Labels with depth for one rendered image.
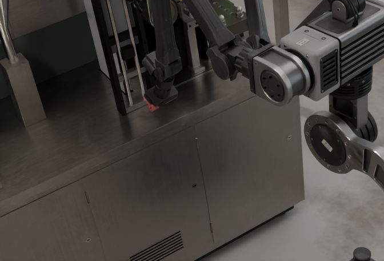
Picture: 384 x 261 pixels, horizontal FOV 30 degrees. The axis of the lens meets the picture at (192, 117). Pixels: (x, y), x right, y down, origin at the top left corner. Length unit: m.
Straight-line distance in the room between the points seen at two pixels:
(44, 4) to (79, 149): 0.66
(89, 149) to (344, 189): 1.50
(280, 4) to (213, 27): 1.87
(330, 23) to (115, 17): 0.95
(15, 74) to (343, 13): 1.33
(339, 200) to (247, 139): 0.78
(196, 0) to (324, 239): 1.72
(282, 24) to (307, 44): 2.05
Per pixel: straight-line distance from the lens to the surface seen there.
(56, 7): 3.02
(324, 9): 2.30
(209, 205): 3.11
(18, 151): 2.78
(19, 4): 2.96
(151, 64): 2.41
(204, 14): 2.02
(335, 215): 3.55
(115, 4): 2.62
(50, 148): 2.73
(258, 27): 2.41
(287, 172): 3.30
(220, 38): 2.00
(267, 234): 3.47
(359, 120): 2.13
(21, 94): 2.81
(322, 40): 1.89
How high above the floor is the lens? 2.50
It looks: 36 degrees down
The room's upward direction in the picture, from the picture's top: 9 degrees counter-clockwise
